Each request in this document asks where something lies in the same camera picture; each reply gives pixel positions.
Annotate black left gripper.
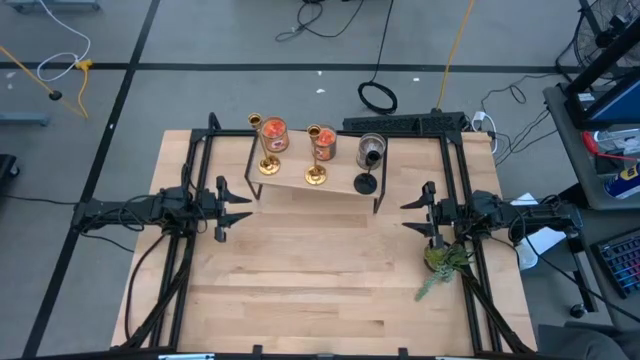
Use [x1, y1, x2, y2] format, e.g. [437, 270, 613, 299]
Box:
[195, 174, 254, 244]

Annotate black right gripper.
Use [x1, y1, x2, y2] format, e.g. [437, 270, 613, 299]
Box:
[399, 181, 460, 250]

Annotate gold candlestick holder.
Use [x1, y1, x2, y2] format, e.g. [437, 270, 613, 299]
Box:
[304, 124, 329, 187]
[247, 112, 282, 177]

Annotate black candlestick holder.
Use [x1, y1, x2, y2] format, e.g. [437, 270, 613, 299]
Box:
[353, 149, 382, 196]

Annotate orange label candle tin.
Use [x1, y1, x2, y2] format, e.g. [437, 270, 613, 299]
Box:
[312, 124, 338, 162]
[261, 116, 291, 154]

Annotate silver candle tin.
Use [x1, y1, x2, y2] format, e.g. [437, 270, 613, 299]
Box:
[355, 132, 388, 171]

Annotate succulent plant in black pot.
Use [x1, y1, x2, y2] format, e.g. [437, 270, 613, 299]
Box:
[413, 242, 475, 303]

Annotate wooden shelf riser black legs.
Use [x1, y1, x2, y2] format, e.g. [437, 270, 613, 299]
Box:
[243, 128, 389, 215]

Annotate black power strip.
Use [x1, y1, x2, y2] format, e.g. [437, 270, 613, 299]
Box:
[342, 110, 467, 135]

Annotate white power adapter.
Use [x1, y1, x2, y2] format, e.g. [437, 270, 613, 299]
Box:
[469, 110, 499, 154]

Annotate white paper sheet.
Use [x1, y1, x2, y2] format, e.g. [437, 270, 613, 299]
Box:
[508, 192, 569, 272]

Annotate grey side table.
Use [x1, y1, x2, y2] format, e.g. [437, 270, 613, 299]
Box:
[542, 82, 640, 211]

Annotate red hand tool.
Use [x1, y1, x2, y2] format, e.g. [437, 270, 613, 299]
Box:
[581, 130, 640, 164]

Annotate backlit computer keyboard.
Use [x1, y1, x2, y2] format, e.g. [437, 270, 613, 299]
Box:
[589, 227, 640, 301]

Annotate blue yellow spray can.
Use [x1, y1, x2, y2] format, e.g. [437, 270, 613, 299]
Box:
[602, 162, 640, 201]

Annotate grey office chair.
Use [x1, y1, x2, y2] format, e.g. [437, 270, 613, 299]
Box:
[537, 319, 640, 360]

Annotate blue flat box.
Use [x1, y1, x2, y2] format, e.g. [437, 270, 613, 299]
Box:
[574, 69, 640, 131]

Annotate black floor fan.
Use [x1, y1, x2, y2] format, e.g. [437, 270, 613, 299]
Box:
[555, 0, 640, 81]

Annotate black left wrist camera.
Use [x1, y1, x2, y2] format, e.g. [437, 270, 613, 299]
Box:
[159, 185, 197, 216]

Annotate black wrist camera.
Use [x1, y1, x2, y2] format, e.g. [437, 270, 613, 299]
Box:
[159, 185, 197, 216]
[467, 189, 501, 221]

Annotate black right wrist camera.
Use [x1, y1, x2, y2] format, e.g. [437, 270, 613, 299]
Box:
[467, 189, 501, 221]

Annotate black metal rig frame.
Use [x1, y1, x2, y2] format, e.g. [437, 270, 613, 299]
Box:
[112, 112, 539, 360]

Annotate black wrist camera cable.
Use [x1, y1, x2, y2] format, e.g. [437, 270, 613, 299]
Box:
[82, 192, 174, 234]

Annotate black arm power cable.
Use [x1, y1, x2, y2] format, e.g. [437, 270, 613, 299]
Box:
[122, 232, 172, 343]

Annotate black coiled floor cable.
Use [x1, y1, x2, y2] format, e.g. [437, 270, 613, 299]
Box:
[356, 0, 399, 116]

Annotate black thin floor cable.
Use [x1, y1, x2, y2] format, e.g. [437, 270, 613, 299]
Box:
[519, 234, 640, 325]

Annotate yellow hanging power cable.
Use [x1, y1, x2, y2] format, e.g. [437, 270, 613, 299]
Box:
[435, 0, 476, 111]

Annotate yellow floor cord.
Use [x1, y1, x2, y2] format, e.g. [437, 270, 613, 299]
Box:
[0, 45, 95, 120]

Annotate black looped floor cable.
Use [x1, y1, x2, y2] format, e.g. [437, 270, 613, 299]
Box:
[274, 0, 366, 43]

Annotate white floor cable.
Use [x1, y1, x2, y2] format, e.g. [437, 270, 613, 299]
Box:
[36, 0, 93, 83]

